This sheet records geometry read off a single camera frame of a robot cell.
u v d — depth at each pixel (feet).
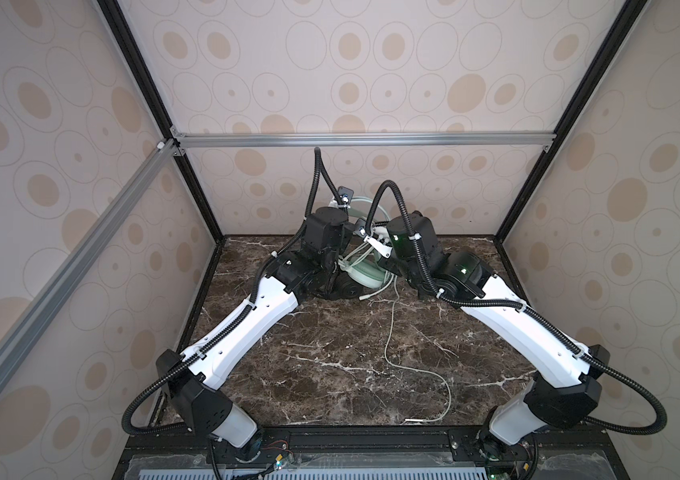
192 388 1.28
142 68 2.50
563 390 1.38
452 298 1.43
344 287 3.13
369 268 2.28
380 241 1.80
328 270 1.76
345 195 1.91
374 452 2.40
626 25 2.25
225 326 1.40
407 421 2.54
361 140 4.59
